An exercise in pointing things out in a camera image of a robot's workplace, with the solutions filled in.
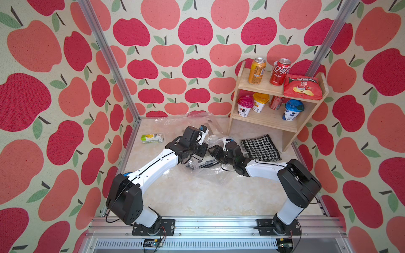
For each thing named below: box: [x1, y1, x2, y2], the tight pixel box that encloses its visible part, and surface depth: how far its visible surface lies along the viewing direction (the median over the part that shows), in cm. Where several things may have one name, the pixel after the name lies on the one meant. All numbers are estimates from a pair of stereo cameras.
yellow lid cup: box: [252, 92, 270, 114], surface depth 92 cm
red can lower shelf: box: [268, 95, 283, 111], surface depth 95 cm
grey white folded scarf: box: [199, 159, 220, 169], surface depth 95 cm
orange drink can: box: [248, 56, 267, 85], surface depth 73 cm
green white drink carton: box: [140, 133, 164, 144], surface depth 107 cm
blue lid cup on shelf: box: [282, 99, 305, 122], surface depth 87 cm
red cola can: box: [270, 57, 292, 86], surface depth 72 cm
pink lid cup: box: [237, 94, 255, 118], surface depth 90 cm
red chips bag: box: [283, 74, 324, 101], surface depth 72 cm
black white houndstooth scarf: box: [242, 134, 282, 162], surface depth 100 cm
